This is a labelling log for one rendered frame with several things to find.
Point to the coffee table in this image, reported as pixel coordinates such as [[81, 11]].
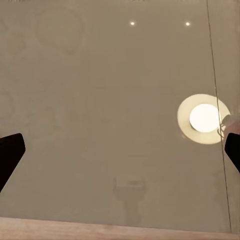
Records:
[[124, 107]]

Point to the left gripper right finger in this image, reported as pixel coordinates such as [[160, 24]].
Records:
[[232, 148]]

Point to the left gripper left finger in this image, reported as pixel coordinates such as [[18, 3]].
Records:
[[12, 148]]

